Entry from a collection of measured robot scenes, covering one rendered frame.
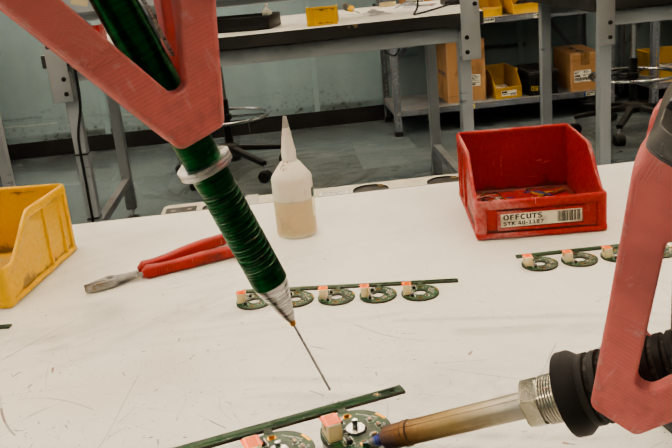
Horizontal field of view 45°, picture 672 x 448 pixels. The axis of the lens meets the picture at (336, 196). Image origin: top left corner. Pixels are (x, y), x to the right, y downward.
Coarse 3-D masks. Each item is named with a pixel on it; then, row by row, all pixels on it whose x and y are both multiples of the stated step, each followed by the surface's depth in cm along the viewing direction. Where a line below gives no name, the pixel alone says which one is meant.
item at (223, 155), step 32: (96, 0) 20; (128, 0) 20; (128, 32) 20; (160, 32) 21; (160, 64) 21; (192, 160) 22; (224, 160) 22; (224, 192) 23; (224, 224) 23; (256, 224) 23; (256, 256) 23; (256, 288) 24
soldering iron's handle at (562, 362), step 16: (656, 336) 22; (560, 352) 23; (592, 352) 23; (656, 352) 21; (560, 368) 23; (576, 368) 23; (592, 368) 22; (640, 368) 21; (656, 368) 21; (560, 384) 22; (576, 384) 22; (592, 384) 22; (560, 400) 22; (576, 400) 22; (576, 416) 22; (592, 416) 22; (576, 432) 23; (592, 432) 23
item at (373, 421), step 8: (352, 416) 29; (360, 416) 29; (368, 416) 29; (376, 416) 29; (384, 416) 29; (344, 424) 28; (368, 424) 28; (376, 424) 28; (384, 424) 28; (320, 432) 28; (344, 432) 28; (368, 432) 28; (376, 432) 28; (344, 440) 27; (352, 440) 27; (360, 440) 27
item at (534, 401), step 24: (528, 384) 24; (456, 408) 25; (480, 408) 25; (504, 408) 24; (528, 408) 23; (552, 408) 23; (384, 432) 26; (408, 432) 26; (432, 432) 25; (456, 432) 25
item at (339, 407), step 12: (360, 396) 30; (372, 396) 30; (384, 396) 30; (324, 408) 30; (336, 408) 30; (348, 408) 30; (276, 420) 29; (288, 420) 29; (300, 420) 29; (228, 432) 29; (240, 432) 29; (252, 432) 29; (264, 432) 28; (192, 444) 28; (204, 444) 28; (216, 444) 28
